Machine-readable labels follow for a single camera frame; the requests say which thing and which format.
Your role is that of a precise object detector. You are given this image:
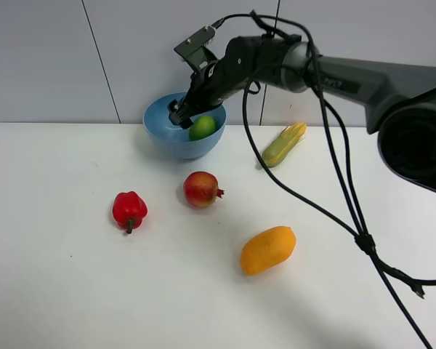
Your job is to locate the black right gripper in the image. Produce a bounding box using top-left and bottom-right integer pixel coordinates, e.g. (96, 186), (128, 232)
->
(167, 36), (261, 129)

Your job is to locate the green lime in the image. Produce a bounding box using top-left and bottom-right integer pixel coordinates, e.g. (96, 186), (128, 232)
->
(188, 115), (217, 141)

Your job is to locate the red pomegranate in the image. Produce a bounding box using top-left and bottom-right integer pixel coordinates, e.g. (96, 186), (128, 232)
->
(183, 171), (225, 209)

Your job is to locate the orange mango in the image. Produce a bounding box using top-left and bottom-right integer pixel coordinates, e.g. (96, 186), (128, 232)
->
(240, 226), (296, 276)

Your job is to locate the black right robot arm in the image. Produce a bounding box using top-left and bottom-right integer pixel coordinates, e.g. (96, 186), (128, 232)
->
(168, 35), (436, 192)

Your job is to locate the blue bowl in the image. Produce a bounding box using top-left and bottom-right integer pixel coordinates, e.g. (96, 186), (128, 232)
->
(142, 92), (227, 160)

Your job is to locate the yellow green corn cob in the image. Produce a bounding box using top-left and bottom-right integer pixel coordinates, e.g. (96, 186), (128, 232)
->
(262, 122), (307, 167)

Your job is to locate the red bell pepper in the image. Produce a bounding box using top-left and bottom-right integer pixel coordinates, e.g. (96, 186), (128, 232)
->
(112, 191), (148, 235)

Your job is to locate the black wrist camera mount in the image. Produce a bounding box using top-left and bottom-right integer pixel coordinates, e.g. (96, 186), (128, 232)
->
(174, 25), (217, 73)

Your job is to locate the black cable bundle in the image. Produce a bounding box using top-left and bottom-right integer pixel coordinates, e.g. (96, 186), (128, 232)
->
(211, 11), (436, 349)

